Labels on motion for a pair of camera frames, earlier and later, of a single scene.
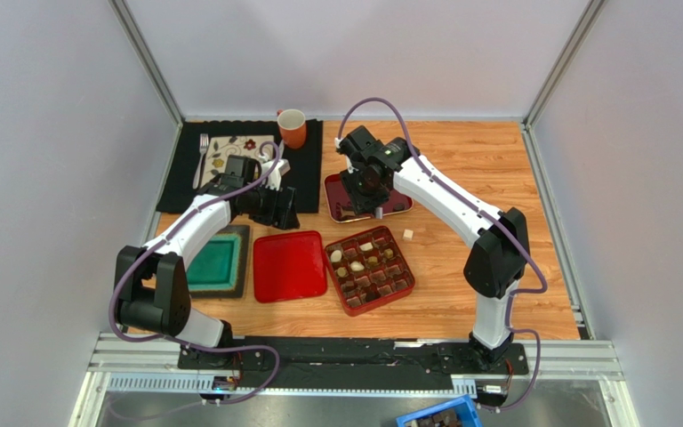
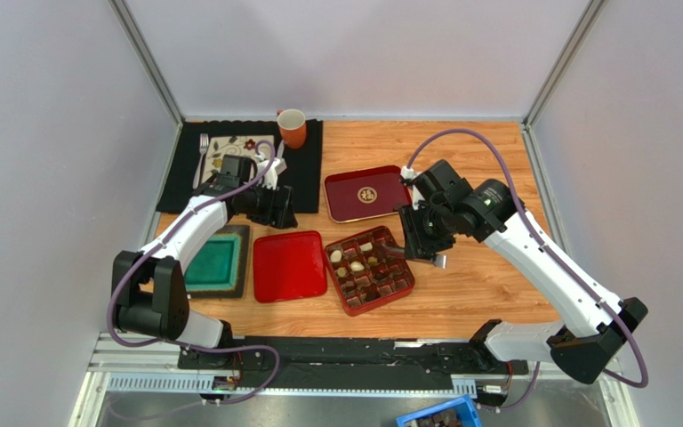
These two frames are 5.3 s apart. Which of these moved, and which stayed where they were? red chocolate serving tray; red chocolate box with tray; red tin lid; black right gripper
Moved: black right gripper
Stayed: red chocolate serving tray; red chocolate box with tray; red tin lid
